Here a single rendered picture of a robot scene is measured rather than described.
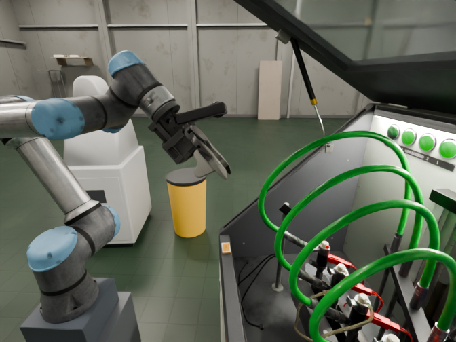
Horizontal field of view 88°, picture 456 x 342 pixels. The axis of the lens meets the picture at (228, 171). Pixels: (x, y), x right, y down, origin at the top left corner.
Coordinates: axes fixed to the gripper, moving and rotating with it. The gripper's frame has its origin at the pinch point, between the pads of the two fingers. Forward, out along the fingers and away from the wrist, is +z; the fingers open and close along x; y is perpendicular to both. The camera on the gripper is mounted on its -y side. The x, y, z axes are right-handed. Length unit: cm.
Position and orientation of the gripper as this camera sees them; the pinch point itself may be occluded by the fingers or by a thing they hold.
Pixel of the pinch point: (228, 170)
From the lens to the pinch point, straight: 55.1
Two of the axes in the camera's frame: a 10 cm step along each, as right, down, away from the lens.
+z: 6.5, 7.6, 0.4
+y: -7.5, 6.4, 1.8
